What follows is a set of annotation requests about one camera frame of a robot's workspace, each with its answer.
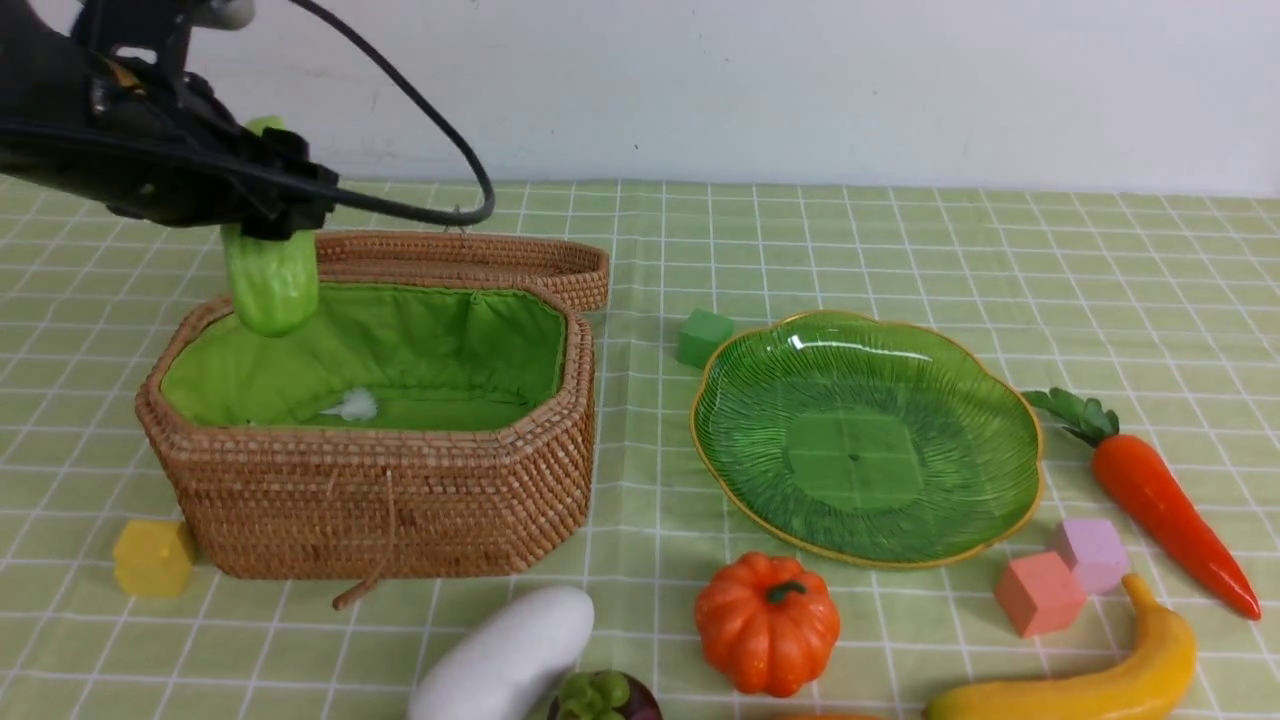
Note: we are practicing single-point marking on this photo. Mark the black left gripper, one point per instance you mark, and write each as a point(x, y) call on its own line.
point(156, 148)

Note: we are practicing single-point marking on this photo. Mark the green toy cucumber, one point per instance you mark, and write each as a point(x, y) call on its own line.
point(271, 266)

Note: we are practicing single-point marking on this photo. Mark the white toy eggplant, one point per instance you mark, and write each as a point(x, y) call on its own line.
point(503, 668)

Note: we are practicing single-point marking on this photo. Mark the purple toy mangosteen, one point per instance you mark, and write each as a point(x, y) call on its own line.
point(604, 694)

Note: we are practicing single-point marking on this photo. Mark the orange toy pumpkin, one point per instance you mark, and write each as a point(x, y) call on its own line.
point(767, 624)

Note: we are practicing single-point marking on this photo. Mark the orange toy mango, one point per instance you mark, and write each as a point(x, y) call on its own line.
point(828, 716)

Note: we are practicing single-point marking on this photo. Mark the orange toy carrot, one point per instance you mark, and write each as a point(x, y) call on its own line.
point(1136, 477)

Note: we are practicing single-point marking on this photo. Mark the yellow toy banana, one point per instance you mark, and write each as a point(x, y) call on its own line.
point(1149, 684)

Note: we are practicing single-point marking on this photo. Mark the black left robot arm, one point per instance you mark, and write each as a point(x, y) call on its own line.
point(155, 32)

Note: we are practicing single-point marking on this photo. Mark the woven wicker basket green lining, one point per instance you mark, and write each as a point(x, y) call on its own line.
point(406, 430)

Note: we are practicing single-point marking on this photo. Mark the yellow foam cube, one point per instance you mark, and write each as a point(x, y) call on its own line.
point(154, 558)

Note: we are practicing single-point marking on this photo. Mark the woven wicker basket lid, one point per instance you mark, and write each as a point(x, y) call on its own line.
point(578, 274)

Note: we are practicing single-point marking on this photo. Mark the green foam cube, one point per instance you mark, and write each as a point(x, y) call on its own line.
point(700, 335)

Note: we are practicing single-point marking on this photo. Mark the green glass leaf plate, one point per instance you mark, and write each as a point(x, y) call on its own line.
point(882, 444)

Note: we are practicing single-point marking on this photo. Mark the pink-red foam cube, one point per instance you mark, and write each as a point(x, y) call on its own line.
point(1039, 594)

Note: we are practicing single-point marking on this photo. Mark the purple foam cube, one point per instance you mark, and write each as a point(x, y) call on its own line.
point(1093, 551)

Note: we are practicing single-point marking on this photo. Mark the green checkered tablecloth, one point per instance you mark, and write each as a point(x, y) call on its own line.
point(1162, 307)

